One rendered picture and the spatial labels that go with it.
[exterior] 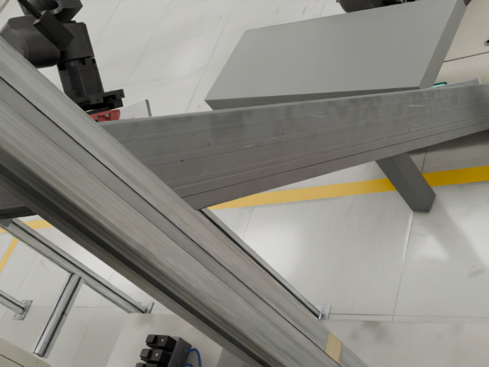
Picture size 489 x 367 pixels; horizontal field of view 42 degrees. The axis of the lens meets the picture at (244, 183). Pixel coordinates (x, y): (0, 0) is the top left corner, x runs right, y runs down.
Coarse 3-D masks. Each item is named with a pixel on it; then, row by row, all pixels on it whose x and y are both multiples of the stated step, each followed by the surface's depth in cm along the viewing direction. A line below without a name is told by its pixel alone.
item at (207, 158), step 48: (384, 96) 63; (432, 96) 72; (480, 96) 84; (144, 144) 38; (192, 144) 41; (240, 144) 45; (288, 144) 49; (336, 144) 55; (384, 144) 62; (432, 144) 71; (192, 192) 40; (240, 192) 44
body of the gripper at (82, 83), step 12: (84, 60) 93; (60, 72) 93; (72, 72) 92; (84, 72) 92; (96, 72) 94; (72, 84) 92; (84, 84) 92; (96, 84) 94; (72, 96) 93; (84, 96) 93; (96, 96) 90; (120, 96) 94
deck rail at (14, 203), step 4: (0, 188) 104; (0, 192) 104; (4, 192) 105; (0, 196) 104; (4, 196) 105; (8, 196) 105; (0, 200) 104; (4, 200) 104; (8, 200) 105; (12, 200) 106; (16, 200) 106; (0, 204) 104; (4, 204) 104; (8, 204) 105; (12, 204) 106; (16, 204) 106; (20, 204) 107; (0, 208) 104; (4, 208) 104
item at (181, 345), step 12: (324, 312) 175; (156, 336) 106; (168, 336) 105; (156, 348) 107; (168, 348) 105; (180, 348) 107; (144, 360) 106; (156, 360) 103; (168, 360) 104; (180, 360) 106; (228, 360) 96; (240, 360) 95
